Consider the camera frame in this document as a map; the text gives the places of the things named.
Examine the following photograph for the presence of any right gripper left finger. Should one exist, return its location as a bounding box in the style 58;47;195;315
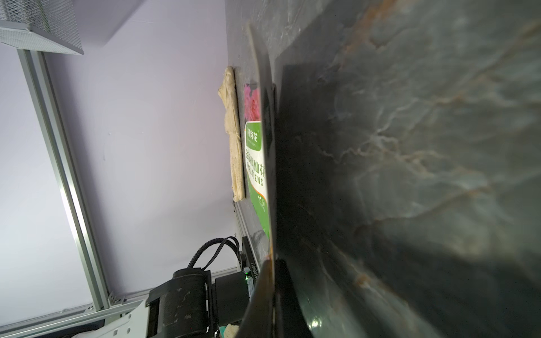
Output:
236;259;275;338

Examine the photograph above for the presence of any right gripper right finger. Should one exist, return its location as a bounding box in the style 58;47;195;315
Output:
274;259;313;338

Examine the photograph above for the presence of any green seed packet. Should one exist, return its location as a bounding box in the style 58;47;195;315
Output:
244;84;271;237

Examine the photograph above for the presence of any marigold seed packet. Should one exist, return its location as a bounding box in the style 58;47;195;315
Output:
247;24;277;259

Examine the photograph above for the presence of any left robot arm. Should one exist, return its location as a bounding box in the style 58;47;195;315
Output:
76;237;258;337

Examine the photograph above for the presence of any beige work glove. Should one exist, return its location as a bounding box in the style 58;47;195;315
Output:
218;66;245;202

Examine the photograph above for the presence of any white mesh basket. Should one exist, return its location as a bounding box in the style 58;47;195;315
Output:
1;0;84;55

